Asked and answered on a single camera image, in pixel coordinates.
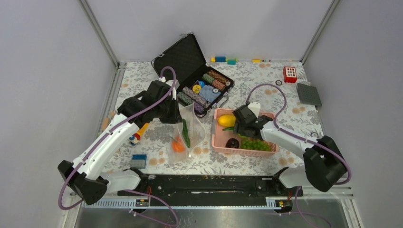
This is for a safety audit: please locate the yellow toy mango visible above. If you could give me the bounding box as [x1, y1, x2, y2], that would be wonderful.
[218, 114, 236, 127]

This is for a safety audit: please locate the green toy cucumber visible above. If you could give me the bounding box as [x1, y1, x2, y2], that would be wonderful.
[182, 119, 191, 148]

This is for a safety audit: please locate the clear zip top bag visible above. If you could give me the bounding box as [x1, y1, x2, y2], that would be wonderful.
[168, 102, 206, 164]

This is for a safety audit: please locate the pink plastic basket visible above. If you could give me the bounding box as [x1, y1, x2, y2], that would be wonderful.
[211, 108, 279, 157]

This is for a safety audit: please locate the orange toy pumpkin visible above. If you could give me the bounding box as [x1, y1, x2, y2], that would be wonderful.
[171, 135, 186, 153]

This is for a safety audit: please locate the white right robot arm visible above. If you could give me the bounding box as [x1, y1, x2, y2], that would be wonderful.
[232, 104, 350, 196]

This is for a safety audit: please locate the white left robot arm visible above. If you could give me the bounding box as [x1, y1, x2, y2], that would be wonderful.
[58, 79, 182, 209]

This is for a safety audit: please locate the green toy chili pepper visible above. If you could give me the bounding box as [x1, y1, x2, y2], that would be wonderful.
[222, 127, 234, 131]

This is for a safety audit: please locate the green toy grape bunch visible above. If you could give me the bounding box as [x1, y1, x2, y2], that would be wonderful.
[240, 139, 272, 152]

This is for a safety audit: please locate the green purple poker chip row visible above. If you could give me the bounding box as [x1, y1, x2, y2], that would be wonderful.
[177, 92, 204, 114]

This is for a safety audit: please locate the dark purple toy plum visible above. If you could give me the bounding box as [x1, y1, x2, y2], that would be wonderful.
[225, 138, 240, 149]

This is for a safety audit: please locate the yellow big blind button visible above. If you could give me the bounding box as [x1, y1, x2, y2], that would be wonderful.
[192, 85, 202, 94]

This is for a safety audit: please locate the blue playing card deck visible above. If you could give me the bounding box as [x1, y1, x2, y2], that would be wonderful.
[199, 85, 221, 103]

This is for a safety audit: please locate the green brown poker chip row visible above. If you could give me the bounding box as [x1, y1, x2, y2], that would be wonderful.
[202, 70, 231, 91]

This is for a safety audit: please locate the black poker chip case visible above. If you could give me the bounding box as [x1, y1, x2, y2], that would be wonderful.
[151, 33, 235, 117]

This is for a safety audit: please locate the blue grey toy block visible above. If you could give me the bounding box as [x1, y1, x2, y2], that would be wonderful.
[129, 154, 147, 169]

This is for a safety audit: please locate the wooden toy block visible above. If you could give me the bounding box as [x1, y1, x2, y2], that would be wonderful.
[101, 117, 111, 132]

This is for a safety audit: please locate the blue yellow block row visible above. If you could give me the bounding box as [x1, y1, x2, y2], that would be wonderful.
[211, 56, 238, 65]

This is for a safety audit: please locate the red toy block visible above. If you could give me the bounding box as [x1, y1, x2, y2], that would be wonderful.
[283, 66, 297, 83]

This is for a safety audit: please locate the grey building baseplate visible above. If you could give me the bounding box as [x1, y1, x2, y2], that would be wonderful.
[297, 83, 322, 107]

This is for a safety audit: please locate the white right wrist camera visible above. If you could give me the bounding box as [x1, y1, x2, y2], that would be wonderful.
[248, 102, 261, 118]

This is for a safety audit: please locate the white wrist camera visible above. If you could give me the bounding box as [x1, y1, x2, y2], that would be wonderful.
[158, 77, 180, 90]
[248, 102, 261, 118]

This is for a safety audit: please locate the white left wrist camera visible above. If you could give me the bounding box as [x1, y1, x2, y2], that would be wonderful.
[158, 77, 180, 90]

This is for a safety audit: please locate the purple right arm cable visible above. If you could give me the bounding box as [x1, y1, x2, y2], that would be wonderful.
[245, 83, 353, 186]

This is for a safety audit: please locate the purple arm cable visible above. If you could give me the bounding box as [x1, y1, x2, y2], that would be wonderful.
[58, 66, 177, 211]
[245, 83, 353, 186]

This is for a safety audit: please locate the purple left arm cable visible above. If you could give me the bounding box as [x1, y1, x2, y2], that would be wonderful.
[58, 66, 177, 211]

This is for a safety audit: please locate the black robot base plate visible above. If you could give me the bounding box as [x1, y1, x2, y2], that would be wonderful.
[117, 175, 303, 207]

